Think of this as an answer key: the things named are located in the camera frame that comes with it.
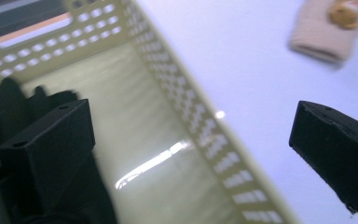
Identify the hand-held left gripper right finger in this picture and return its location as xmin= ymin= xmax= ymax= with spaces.
xmin=288 ymin=100 xmax=358 ymax=215

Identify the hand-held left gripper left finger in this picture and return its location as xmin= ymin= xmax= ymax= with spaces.
xmin=0 ymin=98 xmax=96 ymax=217

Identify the black glove with white mark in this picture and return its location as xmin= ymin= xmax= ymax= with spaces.
xmin=0 ymin=77 xmax=119 ymax=224

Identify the pale green plastic basket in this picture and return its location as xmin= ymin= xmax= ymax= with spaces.
xmin=0 ymin=0 xmax=293 ymax=224

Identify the beige glove with orange ornament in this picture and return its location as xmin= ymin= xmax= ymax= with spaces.
xmin=288 ymin=0 xmax=358 ymax=65

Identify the white foam mat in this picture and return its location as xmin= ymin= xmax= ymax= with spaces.
xmin=136 ymin=0 xmax=358 ymax=224

